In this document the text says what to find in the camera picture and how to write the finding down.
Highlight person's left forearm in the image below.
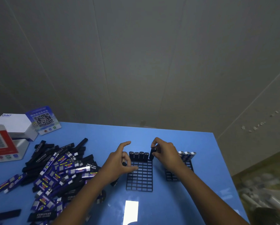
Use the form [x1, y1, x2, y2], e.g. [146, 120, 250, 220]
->
[52, 174, 109, 225]

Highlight blue code sign stand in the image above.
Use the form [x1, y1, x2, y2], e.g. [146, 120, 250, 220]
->
[25, 105, 62, 136]

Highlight person's right forearm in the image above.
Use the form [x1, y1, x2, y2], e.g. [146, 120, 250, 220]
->
[177, 165, 249, 225]

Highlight black grid tray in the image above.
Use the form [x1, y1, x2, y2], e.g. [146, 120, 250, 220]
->
[126, 159, 153, 193]
[165, 160, 194, 182]

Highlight person's left hand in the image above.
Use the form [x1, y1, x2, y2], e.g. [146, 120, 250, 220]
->
[97, 141, 139, 185]

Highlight white cardboard box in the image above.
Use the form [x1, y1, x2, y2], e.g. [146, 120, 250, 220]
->
[0, 113, 38, 142]

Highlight crumpled clear plastic bags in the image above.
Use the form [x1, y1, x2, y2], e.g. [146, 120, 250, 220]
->
[233, 173, 280, 225]

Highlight pile of mixed lighters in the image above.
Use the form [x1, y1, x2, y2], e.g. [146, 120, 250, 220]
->
[0, 137, 107, 225]

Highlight row of blue lighters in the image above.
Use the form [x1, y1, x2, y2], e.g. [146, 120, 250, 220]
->
[178, 151, 197, 161]

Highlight person's right hand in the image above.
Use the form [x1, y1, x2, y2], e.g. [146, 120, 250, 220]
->
[151, 137, 190, 173]

